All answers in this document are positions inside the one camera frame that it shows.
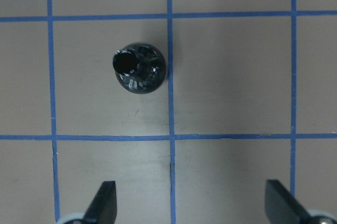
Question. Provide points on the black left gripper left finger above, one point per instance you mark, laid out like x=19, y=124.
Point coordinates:
x=103, y=207

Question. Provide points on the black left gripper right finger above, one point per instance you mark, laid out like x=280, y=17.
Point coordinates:
x=281, y=207

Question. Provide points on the dark glass wine bottle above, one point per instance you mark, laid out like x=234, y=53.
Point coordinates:
x=140, y=67

